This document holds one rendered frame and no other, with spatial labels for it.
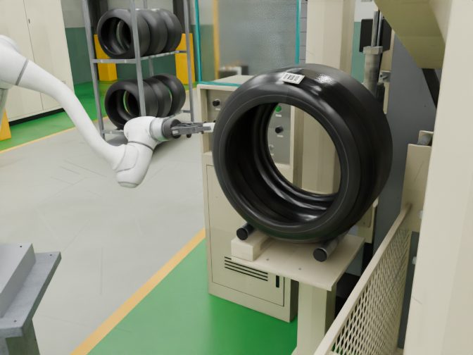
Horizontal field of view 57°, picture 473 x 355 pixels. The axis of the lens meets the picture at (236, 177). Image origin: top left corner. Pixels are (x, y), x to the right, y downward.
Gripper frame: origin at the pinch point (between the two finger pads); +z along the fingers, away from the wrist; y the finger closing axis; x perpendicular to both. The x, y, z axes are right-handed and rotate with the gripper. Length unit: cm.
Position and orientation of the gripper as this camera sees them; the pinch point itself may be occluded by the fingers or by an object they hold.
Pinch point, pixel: (212, 127)
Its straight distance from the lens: 154.9
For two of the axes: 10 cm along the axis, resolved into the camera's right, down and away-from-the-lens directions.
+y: 5.3, -3.1, 7.9
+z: 8.4, 0.3, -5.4
